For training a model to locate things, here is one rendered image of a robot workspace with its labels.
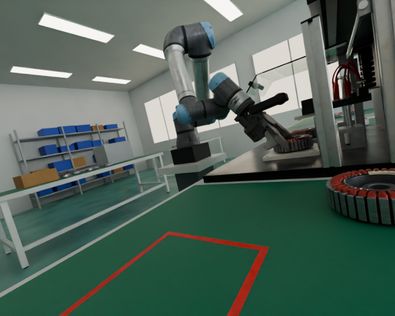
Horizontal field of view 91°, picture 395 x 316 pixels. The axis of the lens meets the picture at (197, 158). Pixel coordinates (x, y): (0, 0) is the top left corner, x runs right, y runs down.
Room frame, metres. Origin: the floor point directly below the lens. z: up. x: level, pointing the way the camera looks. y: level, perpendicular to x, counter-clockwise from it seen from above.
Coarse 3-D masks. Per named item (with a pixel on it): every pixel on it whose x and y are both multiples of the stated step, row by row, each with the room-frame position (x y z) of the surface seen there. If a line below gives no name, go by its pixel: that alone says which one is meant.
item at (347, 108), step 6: (360, 96) 0.47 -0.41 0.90; (366, 96) 0.46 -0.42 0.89; (306, 102) 0.54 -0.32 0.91; (312, 102) 0.53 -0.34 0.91; (336, 102) 0.49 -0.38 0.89; (342, 102) 0.49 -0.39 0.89; (348, 102) 0.48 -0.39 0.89; (354, 102) 0.47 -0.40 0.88; (360, 102) 0.47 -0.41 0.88; (306, 108) 0.53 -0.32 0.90; (312, 108) 0.53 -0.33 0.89; (348, 108) 0.49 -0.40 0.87; (306, 114) 0.54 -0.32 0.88; (312, 114) 0.53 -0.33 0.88; (348, 114) 0.49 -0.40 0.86; (348, 120) 0.49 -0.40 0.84; (348, 126) 0.49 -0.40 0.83
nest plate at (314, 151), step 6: (300, 150) 0.55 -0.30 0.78; (306, 150) 0.53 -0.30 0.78; (312, 150) 0.51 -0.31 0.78; (318, 150) 0.50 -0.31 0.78; (264, 156) 0.59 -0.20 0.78; (270, 156) 0.57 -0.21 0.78; (276, 156) 0.55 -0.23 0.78; (282, 156) 0.55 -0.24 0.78; (288, 156) 0.54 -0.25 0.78; (294, 156) 0.53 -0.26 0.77; (300, 156) 0.52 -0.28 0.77; (306, 156) 0.51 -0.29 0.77
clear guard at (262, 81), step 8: (328, 48) 0.61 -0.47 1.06; (336, 48) 0.63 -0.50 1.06; (344, 48) 0.65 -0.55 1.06; (304, 56) 0.65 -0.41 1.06; (328, 56) 0.71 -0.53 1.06; (336, 56) 0.74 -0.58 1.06; (288, 64) 0.69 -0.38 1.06; (296, 64) 0.71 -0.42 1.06; (304, 64) 0.74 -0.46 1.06; (264, 72) 0.73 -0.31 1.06; (272, 72) 0.75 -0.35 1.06; (280, 72) 0.78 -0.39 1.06; (288, 72) 0.82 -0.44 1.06; (296, 72) 0.85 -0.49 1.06; (256, 80) 0.77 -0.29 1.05; (264, 80) 0.84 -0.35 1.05; (272, 80) 0.91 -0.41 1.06; (248, 88) 0.77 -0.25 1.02; (256, 88) 0.83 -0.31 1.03; (264, 88) 0.90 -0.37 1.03
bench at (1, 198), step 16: (128, 160) 3.38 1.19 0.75; (144, 160) 3.16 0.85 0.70; (160, 160) 3.47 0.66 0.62; (80, 176) 2.36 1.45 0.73; (0, 192) 2.39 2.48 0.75; (16, 192) 1.88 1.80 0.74; (32, 192) 1.97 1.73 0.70; (144, 192) 3.07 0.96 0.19; (112, 208) 2.62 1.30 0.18; (0, 224) 2.29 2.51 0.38; (80, 224) 2.27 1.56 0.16; (16, 240) 1.82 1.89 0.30
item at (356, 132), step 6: (354, 126) 0.49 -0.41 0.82; (360, 126) 0.47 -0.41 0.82; (342, 132) 0.49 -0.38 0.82; (348, 132) 0.48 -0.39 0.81; (354, 132) 0.48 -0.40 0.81; (360, 132) 0.47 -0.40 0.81; (342, 138) 0.49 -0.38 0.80; (354, 138) 0.48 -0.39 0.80; (360, 138) 0.47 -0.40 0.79; (342, 144) 0.49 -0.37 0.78; (354, 144) 0.48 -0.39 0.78; (360, 144) 0.47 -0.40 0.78
